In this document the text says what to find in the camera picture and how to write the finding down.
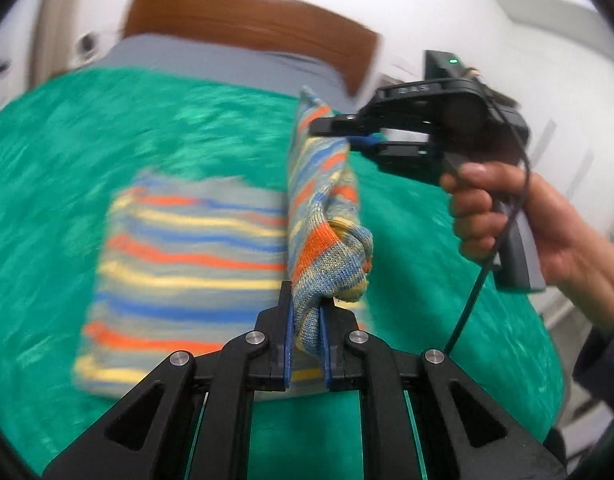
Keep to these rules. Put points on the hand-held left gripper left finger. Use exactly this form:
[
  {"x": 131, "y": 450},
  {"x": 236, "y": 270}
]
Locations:
[{"x": 286, "y": 350}]

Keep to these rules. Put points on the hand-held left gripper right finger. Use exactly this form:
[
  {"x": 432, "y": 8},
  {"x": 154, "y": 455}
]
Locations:
[{"x": 326, "y": 350}]

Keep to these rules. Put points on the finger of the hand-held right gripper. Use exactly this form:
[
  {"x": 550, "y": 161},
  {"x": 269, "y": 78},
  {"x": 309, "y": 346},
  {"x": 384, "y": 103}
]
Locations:
[
  {"x": 402, "y": 152},
  {"x": 362, "y": 122}
]

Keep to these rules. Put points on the striped knit sweater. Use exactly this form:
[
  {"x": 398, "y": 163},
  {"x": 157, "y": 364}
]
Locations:
[{"x": 187, "y": 260}]

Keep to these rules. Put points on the person's right hand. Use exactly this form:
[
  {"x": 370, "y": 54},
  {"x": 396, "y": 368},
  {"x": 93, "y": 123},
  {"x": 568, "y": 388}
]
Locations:
[{"x": 562, "y": 240}]

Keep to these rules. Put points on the wooden bed headboard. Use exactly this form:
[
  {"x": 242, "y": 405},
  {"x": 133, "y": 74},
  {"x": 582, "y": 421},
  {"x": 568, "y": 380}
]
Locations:
[{"x": 247, "y": 20}]

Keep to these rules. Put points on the grey pillow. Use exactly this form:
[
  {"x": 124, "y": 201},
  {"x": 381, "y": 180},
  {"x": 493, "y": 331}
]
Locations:
[{"x": 187, "y": 60}]

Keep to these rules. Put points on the green floral blanket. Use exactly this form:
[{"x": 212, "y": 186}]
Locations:
[{"x": 62, "y": 185}]

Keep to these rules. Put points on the beige curtain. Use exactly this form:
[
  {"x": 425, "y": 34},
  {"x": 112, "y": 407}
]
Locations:
[{"x": 52, "y": 25}]

